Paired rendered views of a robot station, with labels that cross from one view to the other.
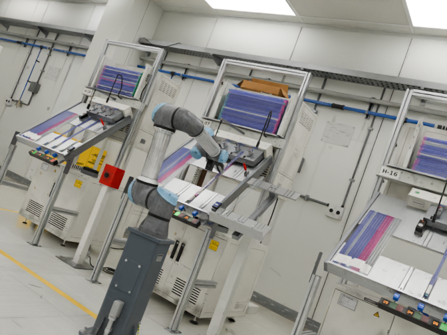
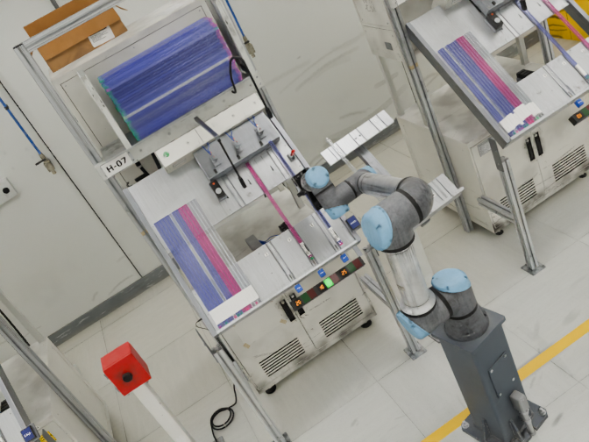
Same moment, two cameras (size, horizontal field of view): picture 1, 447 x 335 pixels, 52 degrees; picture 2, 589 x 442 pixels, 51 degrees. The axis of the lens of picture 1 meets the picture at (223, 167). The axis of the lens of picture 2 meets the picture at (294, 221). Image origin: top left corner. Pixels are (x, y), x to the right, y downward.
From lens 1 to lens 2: 2.45 m
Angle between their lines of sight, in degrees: 53
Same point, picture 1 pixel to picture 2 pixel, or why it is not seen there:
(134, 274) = (506, 367)
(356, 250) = (501, 102)
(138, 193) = (436, 321)
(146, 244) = (494, 337)
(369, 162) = not seen: outside the picture
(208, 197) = (316, 228)
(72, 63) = not seen: outside the picture
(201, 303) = (367, 303)
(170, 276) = (310, 331)
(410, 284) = (567, 81)
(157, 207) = (470, 302)
